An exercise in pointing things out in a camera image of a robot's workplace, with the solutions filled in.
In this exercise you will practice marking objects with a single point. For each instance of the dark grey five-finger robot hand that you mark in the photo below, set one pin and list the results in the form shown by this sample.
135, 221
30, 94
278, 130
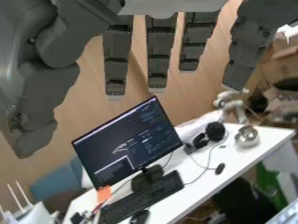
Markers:
40, 73

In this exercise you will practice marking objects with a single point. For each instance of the black computer monitor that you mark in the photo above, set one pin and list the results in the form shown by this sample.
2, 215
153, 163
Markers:
128, 143

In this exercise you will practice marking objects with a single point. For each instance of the blue chair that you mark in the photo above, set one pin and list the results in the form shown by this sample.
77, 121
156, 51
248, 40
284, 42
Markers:
55, 181

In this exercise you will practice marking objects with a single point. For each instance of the orange sticky note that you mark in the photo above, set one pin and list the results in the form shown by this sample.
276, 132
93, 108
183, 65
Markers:
104, 193

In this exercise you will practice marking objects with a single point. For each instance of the white router with antennas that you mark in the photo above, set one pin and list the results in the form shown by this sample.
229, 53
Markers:
27, 213

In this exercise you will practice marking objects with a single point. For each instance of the black headphones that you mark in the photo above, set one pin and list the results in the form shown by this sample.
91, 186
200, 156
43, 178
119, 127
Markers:
214, 130

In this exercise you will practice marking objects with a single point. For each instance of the black keyboard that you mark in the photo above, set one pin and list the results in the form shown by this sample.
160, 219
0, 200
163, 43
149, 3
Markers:
141, 198

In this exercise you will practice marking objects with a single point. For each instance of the small white jointed device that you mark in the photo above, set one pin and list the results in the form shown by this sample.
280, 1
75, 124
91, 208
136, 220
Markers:
230, 106

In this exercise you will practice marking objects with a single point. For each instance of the black computer mouse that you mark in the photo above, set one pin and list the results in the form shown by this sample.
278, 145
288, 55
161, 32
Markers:
140, 217

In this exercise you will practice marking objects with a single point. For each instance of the small black oval device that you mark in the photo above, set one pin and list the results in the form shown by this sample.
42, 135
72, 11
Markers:
220, 168

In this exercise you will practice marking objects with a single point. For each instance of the metal bowl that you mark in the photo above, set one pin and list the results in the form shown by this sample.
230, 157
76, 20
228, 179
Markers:
246, 136

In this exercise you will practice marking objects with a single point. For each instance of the white desk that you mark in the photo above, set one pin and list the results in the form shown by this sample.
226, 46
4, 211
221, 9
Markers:
240, 160

